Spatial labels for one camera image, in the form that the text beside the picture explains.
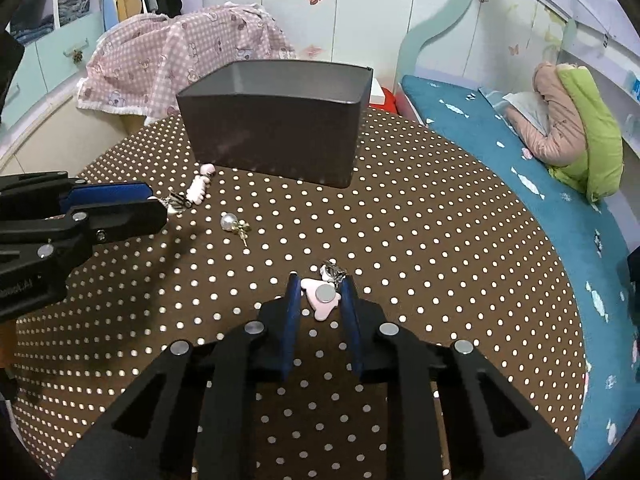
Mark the teal printed bed blanket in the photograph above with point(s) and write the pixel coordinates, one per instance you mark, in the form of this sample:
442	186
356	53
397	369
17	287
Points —
550	235

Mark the pink checked cloth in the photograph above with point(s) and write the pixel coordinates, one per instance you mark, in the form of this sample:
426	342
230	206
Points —
150	60

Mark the mint green drawer front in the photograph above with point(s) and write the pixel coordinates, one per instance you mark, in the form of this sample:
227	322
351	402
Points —
47	72

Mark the blue folded jeans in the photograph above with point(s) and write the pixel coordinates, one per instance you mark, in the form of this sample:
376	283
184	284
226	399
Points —
31	30

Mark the white box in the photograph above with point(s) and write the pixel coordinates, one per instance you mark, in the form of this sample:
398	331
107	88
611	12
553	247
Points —
376	94

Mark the lilac wall shelf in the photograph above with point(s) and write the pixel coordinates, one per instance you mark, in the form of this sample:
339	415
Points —
590	15

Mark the pearl earring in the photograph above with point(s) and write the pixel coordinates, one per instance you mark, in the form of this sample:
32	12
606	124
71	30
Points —
229	221

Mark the pale pink butterfly sticker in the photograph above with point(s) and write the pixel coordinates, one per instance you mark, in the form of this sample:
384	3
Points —
312	51

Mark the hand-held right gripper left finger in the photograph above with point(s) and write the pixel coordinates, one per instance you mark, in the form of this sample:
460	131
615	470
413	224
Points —
290	321

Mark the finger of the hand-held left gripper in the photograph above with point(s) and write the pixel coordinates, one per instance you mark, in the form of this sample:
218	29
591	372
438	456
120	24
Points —
110	194
130	220

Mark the red container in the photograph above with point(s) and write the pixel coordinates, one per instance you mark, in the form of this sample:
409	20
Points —
390	101

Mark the dark grey storage box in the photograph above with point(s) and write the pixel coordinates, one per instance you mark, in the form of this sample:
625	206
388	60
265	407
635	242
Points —
275	135

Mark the grey folded clothes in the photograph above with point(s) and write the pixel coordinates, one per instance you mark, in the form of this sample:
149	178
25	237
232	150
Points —
74	7

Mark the pink padded jacket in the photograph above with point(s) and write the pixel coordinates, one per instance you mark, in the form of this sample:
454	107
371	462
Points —
560	125

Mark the white wardrobe doors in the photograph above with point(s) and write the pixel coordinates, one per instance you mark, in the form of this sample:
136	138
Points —
370	20

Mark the mint green wavy headboard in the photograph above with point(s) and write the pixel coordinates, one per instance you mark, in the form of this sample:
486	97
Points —
435	25

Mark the white pillow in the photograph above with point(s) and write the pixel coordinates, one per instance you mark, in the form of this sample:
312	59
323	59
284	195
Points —
525	108

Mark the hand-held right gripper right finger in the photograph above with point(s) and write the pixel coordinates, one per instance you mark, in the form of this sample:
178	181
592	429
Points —
350	321

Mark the brown polka dot tablecloth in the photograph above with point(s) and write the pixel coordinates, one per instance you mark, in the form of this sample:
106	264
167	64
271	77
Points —
425	260

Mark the small orange butterfly sticker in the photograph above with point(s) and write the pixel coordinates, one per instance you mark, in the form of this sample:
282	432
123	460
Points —
514	50

